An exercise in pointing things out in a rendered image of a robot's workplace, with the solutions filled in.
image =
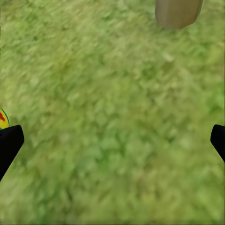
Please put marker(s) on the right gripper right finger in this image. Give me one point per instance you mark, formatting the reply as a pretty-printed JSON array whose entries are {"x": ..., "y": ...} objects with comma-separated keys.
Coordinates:
[{"x": 218, "y": 139}]

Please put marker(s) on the easter egg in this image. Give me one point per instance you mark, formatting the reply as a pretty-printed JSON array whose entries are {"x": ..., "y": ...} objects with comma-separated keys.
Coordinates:
[{"x": 4, "y": 120}]

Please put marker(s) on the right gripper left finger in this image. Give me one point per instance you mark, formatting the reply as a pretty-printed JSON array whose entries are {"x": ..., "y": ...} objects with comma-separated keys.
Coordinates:
[{"x": 11, "y": 140}]

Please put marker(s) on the tree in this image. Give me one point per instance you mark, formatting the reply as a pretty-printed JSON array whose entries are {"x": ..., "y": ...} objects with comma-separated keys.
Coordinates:
[{"x": 177, "y": 14}]

